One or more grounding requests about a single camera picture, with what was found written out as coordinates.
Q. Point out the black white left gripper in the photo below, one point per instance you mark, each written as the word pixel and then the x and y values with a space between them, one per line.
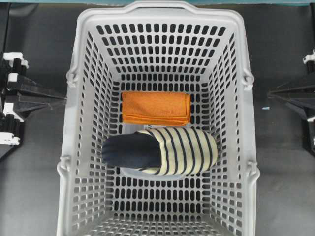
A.
pixel 13 106

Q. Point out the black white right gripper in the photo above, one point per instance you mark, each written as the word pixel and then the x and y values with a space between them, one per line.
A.
pixel 299 96

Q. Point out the striped cream navy slipper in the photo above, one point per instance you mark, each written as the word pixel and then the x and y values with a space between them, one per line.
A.
pixel 162 151

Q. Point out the grey plastic shopping basket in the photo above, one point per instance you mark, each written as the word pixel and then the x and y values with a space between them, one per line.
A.
pixel 158 46

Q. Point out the folded orange cloth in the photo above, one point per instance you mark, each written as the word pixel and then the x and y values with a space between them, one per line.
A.
pixel 156 108

